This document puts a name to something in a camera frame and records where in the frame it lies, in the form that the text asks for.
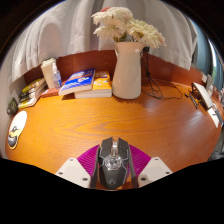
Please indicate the white flower bouquet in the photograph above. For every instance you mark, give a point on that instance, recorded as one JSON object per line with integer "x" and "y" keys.
{"x": 130, "y": 26}

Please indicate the white round mouse pad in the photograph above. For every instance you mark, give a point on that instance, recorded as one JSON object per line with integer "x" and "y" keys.
{"x": 17, "y": 128}

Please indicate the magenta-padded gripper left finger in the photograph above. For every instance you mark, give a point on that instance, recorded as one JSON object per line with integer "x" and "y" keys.
{"x": 71, "y": 171}

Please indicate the white flat device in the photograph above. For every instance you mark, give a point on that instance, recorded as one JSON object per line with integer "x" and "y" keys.
{"x": 202, "y": 95}

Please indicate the yellow and white book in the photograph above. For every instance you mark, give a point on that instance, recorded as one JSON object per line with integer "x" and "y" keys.
{"x": 29, "y": 101}

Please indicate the red book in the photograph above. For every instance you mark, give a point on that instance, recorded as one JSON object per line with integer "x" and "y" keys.
{"x": 50, "y": 92}

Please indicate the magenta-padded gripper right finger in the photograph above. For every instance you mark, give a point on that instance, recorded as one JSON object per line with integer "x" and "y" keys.
{"x": 155, "y": 170}

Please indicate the white curtain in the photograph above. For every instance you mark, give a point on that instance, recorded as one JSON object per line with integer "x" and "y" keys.
{"x": 60, "y": 30}

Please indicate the dark mug with green inside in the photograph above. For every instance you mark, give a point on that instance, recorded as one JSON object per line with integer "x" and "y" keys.
{"x": 12, "y": 106}

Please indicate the clear spray bottle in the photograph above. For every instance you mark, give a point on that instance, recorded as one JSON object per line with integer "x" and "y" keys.
{"x": 57, "y": 78}

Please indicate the white ceramic vase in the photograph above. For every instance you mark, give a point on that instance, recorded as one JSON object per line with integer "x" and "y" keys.
{"x": 127, "y": 73}

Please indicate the dark grey computer mouse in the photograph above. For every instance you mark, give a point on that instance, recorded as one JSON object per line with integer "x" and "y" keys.
{"x": 113, "y": 166}

